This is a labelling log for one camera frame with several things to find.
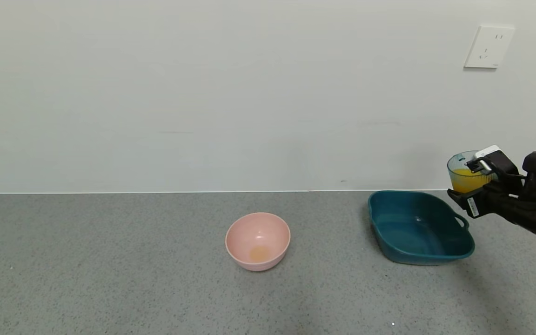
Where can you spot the white black wrist camera box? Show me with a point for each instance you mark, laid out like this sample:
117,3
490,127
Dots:
498,163

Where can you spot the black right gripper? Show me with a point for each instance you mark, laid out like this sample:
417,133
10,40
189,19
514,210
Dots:
472,207

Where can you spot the pink ribbed bowl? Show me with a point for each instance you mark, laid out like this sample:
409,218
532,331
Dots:
257,242

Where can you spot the clear blue ribbed cup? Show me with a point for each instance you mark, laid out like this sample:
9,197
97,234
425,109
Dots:
461,179

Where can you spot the white wall socket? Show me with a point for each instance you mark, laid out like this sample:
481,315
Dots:
488,47

